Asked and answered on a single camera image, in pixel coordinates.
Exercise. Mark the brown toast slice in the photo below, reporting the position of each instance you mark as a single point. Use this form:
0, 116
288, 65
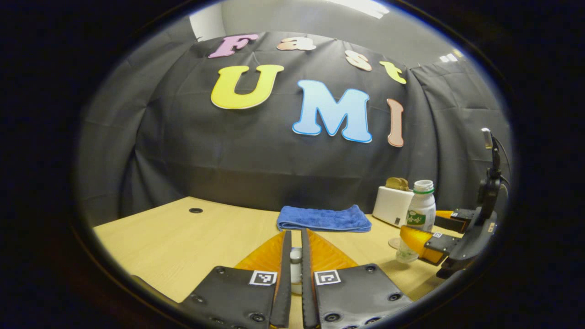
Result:
392, 183
404, 185

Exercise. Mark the white ceramic teacup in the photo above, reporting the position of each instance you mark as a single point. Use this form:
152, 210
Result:
296, 284

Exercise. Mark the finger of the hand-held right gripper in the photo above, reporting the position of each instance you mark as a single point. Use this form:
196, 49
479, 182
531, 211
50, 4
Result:
459, 219
441, 244

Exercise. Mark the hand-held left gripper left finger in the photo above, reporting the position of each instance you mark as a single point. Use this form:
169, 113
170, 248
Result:
284, 292

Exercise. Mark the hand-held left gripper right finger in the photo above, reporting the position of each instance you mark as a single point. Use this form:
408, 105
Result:
307, 292

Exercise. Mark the white water bottle green label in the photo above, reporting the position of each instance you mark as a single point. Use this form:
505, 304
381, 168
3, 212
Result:
422, 205

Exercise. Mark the white toaster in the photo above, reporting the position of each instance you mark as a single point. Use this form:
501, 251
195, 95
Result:
390, 205

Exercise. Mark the blue folded towel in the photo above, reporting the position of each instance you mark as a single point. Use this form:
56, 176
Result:
324, 219

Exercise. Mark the white teacup lid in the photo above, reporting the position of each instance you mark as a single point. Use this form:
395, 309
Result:
296, 255

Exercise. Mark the round wooden coaster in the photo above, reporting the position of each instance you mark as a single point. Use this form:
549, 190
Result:
394, 243

